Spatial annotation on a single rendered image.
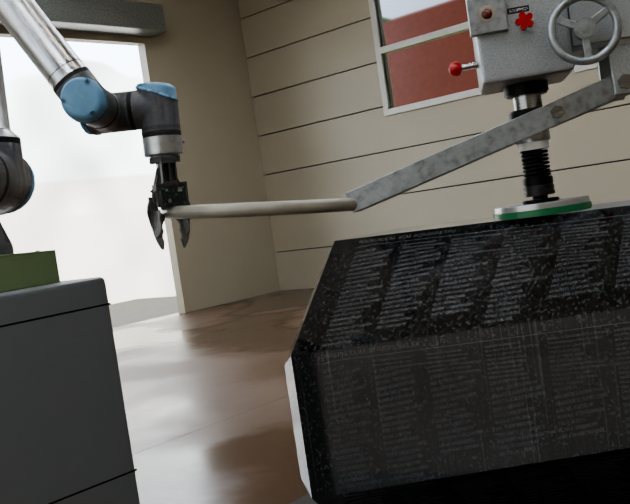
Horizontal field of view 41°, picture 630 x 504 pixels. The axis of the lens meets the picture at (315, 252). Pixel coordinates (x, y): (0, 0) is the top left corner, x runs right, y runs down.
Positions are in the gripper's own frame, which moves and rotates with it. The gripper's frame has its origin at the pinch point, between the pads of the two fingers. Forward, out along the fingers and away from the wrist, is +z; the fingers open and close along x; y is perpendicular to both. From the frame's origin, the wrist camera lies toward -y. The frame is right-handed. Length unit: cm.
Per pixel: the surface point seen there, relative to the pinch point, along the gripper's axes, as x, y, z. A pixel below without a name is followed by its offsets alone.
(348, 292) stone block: 38.1, 12.0, 16.1
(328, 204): 31.2, 22.9, -5.2
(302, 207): 24.6, 24.3, -5.2
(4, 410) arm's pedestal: -40, 26, 27
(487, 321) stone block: 55, 46, 22
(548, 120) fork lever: 79, 39, -19
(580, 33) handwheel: 79, 52, -35
